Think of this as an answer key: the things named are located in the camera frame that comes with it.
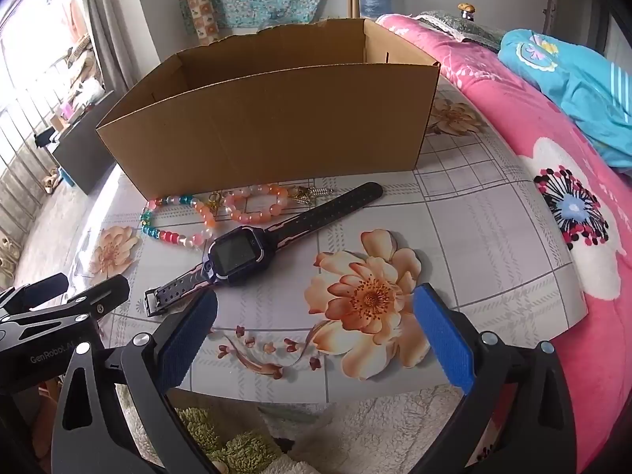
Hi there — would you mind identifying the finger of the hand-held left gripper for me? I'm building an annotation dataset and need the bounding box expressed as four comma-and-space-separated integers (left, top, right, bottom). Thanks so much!
0, 275, 130, 341
0, 273, 70, 314

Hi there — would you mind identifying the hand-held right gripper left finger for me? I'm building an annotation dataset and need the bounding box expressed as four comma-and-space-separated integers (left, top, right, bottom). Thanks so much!
51, 287, 220, 474

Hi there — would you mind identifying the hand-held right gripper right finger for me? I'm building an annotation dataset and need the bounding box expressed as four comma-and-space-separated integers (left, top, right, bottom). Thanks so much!
412, 284, 591, 474

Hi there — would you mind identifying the multicoloured bead bracelet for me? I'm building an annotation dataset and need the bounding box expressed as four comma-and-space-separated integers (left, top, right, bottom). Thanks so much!
139, 194, 219, 249

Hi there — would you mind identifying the black and pink smart watch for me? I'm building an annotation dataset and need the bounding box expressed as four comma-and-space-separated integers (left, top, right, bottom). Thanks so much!
144, 182, 385, 318

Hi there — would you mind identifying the orange bead bracelet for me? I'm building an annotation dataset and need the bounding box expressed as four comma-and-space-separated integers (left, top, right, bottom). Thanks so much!
223, 182, 290, 224

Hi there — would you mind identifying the brown cardboard box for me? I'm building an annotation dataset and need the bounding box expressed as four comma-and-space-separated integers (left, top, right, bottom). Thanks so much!
95, 16, 442, 197

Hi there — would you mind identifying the fluffy white and green rug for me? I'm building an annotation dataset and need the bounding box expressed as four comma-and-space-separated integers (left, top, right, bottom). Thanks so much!
118, 385, 467, 474

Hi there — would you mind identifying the metal window grille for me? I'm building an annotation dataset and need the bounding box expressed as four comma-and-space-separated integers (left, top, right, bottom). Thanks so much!
0, 84, 65, 267

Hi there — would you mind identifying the dark cabinet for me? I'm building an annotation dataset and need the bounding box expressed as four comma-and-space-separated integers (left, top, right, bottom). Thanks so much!
52, 90, 130, 196

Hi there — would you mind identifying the pink floral blanket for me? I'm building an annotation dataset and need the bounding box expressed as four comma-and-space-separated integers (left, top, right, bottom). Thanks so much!
376, 14, 632, 474

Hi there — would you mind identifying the grey curtain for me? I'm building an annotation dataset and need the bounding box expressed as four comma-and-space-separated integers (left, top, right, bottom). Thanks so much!
79, 0, 164, 92

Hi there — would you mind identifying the blue quilt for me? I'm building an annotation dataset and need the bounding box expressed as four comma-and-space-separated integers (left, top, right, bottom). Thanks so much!
496, 28, 632, 175

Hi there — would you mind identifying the checkered rolled mat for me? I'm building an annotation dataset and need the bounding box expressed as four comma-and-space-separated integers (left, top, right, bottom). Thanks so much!
186, 0, 219, 38

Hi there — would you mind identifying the grey-green knitted cloth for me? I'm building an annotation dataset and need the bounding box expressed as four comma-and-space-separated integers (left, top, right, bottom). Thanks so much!
414, 10, 509, 53

